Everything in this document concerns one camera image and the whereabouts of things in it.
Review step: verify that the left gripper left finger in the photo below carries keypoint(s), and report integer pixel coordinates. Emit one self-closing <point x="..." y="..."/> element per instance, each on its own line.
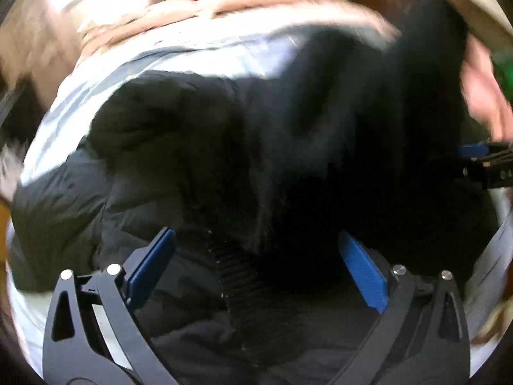
<point x="75" y="351"/>

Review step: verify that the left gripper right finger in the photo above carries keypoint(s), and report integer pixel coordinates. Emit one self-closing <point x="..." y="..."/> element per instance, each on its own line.
<point x="420" y="335"/>

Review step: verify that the black padded jacket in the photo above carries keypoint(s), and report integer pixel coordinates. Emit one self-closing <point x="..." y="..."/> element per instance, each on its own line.
<point x="261" y="179"/>

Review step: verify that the pink fluffy blanket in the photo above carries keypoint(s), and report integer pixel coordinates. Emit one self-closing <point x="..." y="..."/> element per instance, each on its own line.
<point x="482" y="93"/>

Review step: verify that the pink floral bed cover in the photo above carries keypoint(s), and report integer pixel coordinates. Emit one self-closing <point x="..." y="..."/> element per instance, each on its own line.
<point x="210" y="18"/>

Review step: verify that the light blue plaid sheet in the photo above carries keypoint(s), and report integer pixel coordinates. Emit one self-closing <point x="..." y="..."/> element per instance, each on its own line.
<point x="251" y="55"/>

